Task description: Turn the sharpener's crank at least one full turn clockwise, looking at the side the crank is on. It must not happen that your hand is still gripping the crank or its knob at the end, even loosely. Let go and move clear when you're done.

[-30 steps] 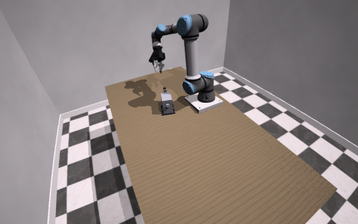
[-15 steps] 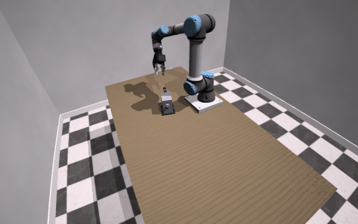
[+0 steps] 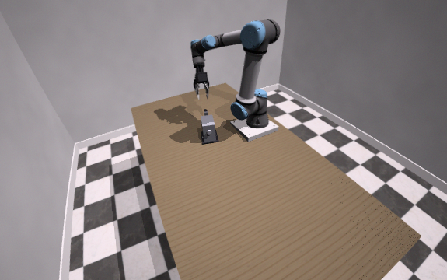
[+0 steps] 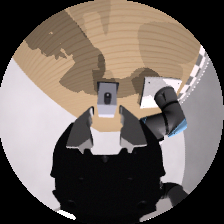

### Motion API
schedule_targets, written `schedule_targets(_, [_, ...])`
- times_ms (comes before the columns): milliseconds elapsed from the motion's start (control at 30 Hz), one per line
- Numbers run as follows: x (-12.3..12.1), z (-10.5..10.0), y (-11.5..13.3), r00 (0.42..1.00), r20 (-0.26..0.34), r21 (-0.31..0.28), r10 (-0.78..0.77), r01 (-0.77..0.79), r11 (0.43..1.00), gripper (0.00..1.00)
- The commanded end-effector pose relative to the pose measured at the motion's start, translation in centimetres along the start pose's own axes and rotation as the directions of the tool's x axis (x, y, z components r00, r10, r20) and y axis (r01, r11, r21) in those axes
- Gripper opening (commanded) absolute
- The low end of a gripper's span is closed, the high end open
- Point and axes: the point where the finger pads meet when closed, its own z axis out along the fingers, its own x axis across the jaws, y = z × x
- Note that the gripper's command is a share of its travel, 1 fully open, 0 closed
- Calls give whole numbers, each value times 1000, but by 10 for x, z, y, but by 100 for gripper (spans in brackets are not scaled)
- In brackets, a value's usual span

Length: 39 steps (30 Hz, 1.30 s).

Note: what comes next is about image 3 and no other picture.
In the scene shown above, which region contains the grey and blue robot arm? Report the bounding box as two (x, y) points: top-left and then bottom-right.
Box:
(190, 19), (280, 128)

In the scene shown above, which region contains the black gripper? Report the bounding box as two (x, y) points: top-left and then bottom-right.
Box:
(194, 63), (209, 99)

